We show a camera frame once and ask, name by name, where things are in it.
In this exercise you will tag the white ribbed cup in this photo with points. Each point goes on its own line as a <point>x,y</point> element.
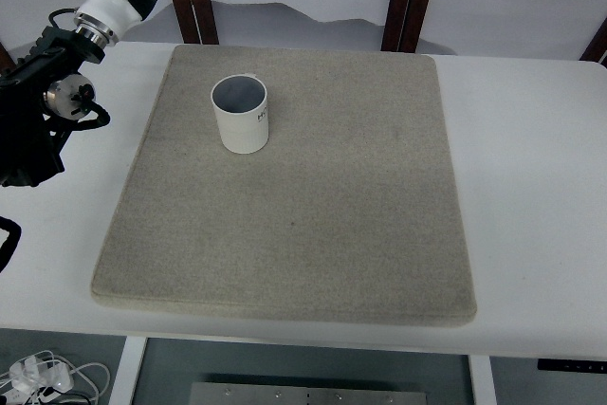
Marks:
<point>239,103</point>

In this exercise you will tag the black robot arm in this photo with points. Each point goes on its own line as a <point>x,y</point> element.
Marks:
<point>45,98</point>

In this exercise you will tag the grey felt mat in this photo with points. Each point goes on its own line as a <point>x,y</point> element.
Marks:
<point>349,213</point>

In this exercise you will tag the white table leg left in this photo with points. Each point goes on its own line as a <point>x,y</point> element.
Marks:
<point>126,378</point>

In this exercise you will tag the white table leg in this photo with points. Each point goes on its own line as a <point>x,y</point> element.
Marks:
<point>126,378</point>
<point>482,382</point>

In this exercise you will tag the white table leg right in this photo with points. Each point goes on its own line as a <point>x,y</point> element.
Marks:
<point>482,382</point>

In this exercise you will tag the black desk control panel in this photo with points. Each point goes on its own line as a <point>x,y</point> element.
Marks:
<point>573,366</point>

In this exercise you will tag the dark wooden screen post left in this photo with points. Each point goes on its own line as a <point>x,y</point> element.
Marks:
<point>196,21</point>

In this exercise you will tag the dark wooden post far left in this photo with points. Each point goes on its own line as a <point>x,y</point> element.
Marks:
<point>6,62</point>

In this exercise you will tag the grey metal base plate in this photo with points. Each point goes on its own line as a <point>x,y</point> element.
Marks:
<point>233,393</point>

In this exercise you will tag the dark wooden post far right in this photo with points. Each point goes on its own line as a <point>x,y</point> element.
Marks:
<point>596,50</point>

